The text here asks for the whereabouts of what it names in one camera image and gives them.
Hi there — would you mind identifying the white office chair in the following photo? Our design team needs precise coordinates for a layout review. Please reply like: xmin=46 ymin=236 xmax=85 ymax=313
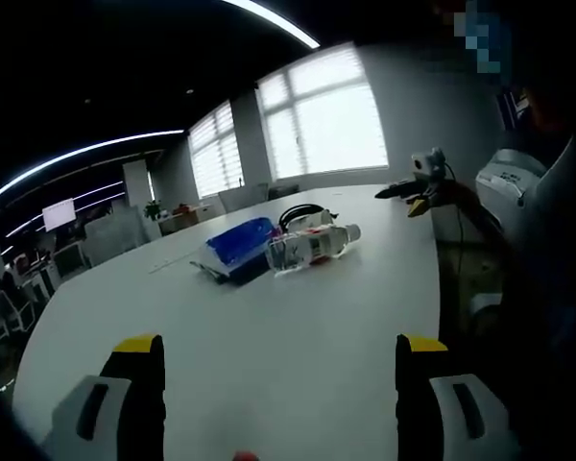
xmin=83 ymin=205 xmax=151 ymax=268

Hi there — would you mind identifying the narrow window with blinds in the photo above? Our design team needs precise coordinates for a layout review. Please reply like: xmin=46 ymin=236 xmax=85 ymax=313
xmin=186 ymin=99 xmax=244 ymax=201

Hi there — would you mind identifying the large window with blinds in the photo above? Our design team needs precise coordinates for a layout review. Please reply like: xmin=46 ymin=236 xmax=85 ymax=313
xmin=254 ymin=40 xmax=390 ymax=182

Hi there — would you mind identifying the white printer machine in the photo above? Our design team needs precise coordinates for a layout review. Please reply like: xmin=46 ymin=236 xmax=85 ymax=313
xmin=474 ymin=148 xmax=549 ymax=227

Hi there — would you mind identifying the short ceiling light strip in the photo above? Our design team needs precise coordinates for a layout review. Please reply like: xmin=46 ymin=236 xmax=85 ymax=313
xmin=220 ymin=0 xmax=321 ymax=49

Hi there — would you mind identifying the person's dark clothing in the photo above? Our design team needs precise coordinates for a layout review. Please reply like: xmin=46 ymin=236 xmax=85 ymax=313
xmin=496 ymin=81 xmax=576 ymax=461

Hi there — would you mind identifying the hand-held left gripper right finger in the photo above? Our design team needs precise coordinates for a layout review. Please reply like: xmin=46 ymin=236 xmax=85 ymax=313
xmin=395 ymin=333 xmax=516 ymax=461

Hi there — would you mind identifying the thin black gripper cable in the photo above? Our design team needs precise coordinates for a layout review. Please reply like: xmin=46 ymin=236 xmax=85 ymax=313
xmin=442 ymin=160 xmax=466 ymax=294

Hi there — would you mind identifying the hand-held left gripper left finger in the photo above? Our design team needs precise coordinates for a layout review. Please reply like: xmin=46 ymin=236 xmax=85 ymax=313
xmin=40 ymin=333 xmax=167 ymax=461

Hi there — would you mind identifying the white round container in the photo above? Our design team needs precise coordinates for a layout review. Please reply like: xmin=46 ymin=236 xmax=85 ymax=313
xmin=290 ymin=209 xmax=341 ymax=232

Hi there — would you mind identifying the clear plastic water bottle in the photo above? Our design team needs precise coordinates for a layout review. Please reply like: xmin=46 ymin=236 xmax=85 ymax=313
xmin=267 ymin=223 xmax=363 ymax=280

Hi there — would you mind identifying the grey chair back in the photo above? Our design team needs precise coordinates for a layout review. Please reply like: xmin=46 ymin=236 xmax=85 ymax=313
xmin=218 ymin=183 xmax=271 ymax=215

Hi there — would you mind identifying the white table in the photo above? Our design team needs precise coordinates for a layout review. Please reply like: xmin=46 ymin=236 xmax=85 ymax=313
xmin=12 ymin=183 xmax=444 ymax=461

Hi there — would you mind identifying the long ceiling light strip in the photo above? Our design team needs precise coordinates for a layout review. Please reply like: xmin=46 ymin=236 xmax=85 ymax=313
xmin=0 ymin=128 xmax=187 ymax=212

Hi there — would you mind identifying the blue plastic packet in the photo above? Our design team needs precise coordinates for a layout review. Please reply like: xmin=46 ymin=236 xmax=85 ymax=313
xmin=189 ymin=216 xmax=277 ymax=285

